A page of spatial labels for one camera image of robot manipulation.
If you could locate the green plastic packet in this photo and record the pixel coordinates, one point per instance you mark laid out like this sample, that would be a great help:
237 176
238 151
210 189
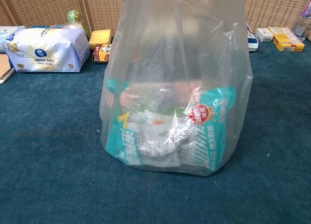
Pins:
170 109

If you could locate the white crinkled printed packet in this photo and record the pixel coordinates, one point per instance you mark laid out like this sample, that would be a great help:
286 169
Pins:
160 146

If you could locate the pink purple box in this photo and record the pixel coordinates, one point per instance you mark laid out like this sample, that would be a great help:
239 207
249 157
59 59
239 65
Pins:
192 86

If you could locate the transparent plastic shopping bag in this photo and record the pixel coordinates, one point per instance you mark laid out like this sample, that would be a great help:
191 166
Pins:
170 51

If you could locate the teal white detergent pouch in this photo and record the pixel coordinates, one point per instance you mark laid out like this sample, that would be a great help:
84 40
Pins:
218 136

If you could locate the brown yellow panda biscuit box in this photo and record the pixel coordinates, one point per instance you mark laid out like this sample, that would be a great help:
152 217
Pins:
102 54

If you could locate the yellow sponge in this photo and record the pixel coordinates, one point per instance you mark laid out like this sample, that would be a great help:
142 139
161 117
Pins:
99 38

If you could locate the white blue packet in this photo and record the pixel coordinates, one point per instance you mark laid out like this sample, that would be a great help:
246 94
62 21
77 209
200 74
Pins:
252 43

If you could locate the teal carpet mat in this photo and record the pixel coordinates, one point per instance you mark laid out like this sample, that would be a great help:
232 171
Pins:
48 160

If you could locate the green white bottle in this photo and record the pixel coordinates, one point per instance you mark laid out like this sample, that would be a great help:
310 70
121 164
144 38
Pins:
74 17

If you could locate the white blue tissue pack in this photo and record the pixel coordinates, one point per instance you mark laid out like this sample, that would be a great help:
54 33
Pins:
48 49

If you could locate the small white box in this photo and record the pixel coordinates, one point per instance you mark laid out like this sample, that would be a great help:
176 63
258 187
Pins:
264 34

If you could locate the wooden woven folding screen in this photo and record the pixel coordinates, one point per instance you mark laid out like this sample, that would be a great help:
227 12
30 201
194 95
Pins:
36 5

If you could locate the clear plastic bottle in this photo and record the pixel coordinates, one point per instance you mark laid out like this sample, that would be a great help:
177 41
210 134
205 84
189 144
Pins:
301 27

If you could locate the light blue wipes pack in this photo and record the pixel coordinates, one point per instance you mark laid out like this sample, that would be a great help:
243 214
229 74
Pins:
7 32

